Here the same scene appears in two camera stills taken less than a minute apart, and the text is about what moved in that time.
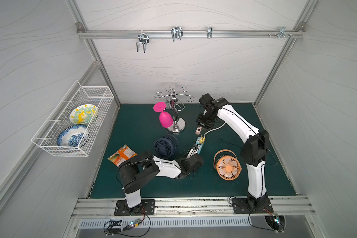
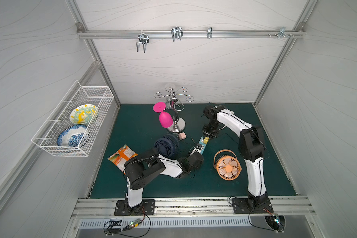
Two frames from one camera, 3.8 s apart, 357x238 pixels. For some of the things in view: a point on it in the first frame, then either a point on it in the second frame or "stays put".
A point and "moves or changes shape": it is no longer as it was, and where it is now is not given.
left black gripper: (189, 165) stays put
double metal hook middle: (176, 32) stays put
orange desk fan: (228, 165) stays put
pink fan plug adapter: (198, 131) to (182, 136)
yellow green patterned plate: (83, 114) stays put
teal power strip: (200, 146) moves or changes shape
